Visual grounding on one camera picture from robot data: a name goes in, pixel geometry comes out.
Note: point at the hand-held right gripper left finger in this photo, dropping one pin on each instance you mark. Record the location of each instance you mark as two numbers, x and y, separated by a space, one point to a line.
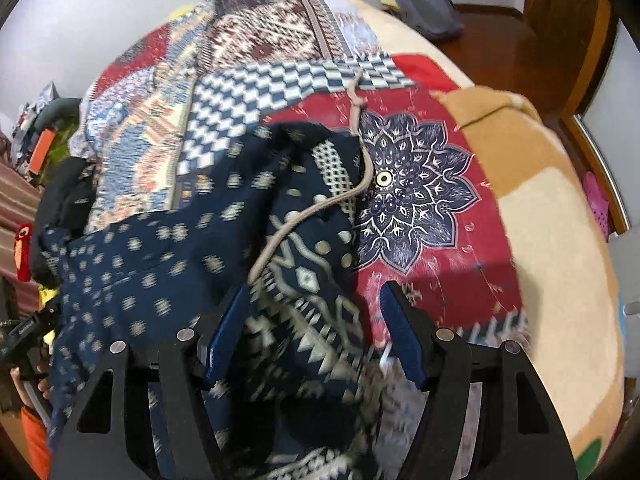
225 340

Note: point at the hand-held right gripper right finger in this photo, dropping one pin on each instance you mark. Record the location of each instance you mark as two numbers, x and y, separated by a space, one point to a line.
400 332

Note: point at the navy patterned zip hoodie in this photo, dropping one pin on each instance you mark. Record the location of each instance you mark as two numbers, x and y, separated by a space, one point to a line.
150 285

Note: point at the person's left hand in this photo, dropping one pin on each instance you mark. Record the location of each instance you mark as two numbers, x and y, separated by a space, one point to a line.
31 381

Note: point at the yellow cloth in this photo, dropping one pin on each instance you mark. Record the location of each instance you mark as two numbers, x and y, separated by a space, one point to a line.
47 296

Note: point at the red plush bird toy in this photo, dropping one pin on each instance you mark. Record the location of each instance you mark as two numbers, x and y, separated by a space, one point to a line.
23 255

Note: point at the patchwork printed blanket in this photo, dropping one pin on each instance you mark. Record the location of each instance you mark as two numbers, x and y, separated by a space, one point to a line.
450 270

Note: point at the brown striped curtain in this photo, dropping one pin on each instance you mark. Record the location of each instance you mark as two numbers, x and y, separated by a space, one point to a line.
12 210

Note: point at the black garment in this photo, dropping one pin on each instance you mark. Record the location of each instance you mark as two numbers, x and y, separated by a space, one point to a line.
65 195

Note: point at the orange box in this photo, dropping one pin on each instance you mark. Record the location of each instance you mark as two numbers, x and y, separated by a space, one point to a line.
41 152

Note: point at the green patterned cloth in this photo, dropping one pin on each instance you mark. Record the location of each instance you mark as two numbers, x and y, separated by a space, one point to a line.
66 141

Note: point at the pile of papers and boxes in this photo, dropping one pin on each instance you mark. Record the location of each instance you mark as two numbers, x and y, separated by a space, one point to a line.
30 115

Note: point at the grey plush pillow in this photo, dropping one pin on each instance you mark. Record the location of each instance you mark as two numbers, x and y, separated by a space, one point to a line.
57 112

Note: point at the pink slipper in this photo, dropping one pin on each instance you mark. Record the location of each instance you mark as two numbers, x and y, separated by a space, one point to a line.
597 205

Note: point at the yellow-green bag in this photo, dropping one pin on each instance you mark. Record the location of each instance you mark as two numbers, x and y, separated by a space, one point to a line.
389 2

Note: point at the grey backpack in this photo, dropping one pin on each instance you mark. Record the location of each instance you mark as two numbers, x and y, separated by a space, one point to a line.
425 0

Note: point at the wooden wardrobe with sliding door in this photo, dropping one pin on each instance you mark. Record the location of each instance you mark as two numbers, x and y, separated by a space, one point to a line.
575 35

